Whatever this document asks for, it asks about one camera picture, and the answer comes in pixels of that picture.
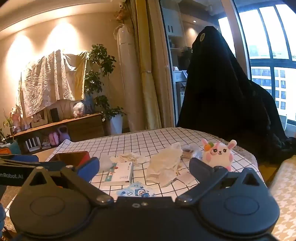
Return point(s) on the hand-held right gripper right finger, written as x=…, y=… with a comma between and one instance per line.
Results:
x=198, y=168

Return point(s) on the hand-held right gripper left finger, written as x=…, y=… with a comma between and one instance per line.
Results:
x=89, y=170

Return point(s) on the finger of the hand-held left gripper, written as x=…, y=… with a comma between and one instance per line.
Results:
x=20, y=158
x=54, y=165

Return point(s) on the red tray with gold inside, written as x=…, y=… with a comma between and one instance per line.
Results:
x=69, y=158

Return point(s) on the pink white plush bunny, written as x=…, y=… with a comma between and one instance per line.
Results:
x=218, y=154

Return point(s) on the small white cloth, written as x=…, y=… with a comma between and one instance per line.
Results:
x=129, y=158

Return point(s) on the blue cartoon printed packet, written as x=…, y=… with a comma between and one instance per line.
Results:
x=138, y=191

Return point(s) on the clear bag of small items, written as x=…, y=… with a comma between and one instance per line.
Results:
x=190, y=153

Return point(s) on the white router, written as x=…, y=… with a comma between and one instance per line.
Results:
x=33, y=146

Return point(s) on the clear plastic wrapper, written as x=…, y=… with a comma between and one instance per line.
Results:
x=106, y=163

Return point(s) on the purple kettlebell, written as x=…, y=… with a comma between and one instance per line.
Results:
x=63, y=135

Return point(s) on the white and teal box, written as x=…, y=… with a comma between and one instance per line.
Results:
x=120, y=173

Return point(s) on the pink doll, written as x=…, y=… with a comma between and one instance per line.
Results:
x=16, y=119

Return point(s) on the wooden cabinet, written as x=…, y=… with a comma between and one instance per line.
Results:
x=85, y=127

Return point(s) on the black rectangular device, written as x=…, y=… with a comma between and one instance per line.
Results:
x=54, y=115

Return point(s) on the white planter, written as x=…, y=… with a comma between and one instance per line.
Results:
x=116, y=124

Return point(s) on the cream shell shaped cushion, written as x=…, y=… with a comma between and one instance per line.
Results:
x=66, y=110

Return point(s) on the checked white tablecloth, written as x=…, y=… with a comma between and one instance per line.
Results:
x=148, y=140

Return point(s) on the plastic bag on cabinet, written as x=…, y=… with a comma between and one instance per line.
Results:
x=79, y=110

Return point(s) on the washing machine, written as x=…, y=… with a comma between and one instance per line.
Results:
x=179, y=92

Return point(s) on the beige hanging cloth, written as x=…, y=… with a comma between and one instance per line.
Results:
x=50, y=81

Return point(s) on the houndstooth patterned cloth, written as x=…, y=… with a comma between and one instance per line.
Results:
x=285, y=197

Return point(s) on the green potted plant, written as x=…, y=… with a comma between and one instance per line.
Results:
x=99, y=69

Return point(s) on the white covered standing air conditioner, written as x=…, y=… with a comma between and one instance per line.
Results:
x=129, y=69

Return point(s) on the yellow curtain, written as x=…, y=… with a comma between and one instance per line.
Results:
x=149, y=69

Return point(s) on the large window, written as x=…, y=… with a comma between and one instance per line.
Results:
x=263, y=34

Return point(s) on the plush toy decoration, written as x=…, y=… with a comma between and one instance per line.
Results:
x=120, y=11

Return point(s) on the picture frame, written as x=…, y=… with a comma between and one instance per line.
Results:
x=39, y=118

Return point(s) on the white wall cabinet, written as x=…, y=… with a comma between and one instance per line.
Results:
x=173, y=22

